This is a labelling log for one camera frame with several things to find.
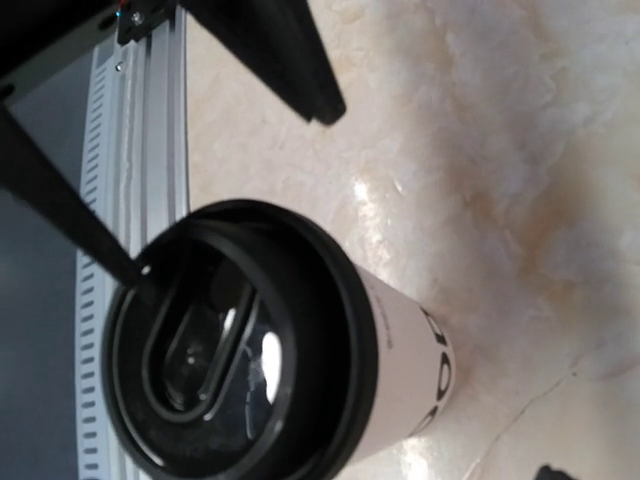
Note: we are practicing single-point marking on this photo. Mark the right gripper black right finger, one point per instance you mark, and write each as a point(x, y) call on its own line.
point(280, 43)

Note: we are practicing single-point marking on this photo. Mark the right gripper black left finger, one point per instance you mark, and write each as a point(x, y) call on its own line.
point(27, 173)

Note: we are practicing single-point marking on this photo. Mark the aluminium front rail frame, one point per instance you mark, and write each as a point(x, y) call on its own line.
point(134, 176)

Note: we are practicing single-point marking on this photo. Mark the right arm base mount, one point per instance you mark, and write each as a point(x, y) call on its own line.
point(40, 38)

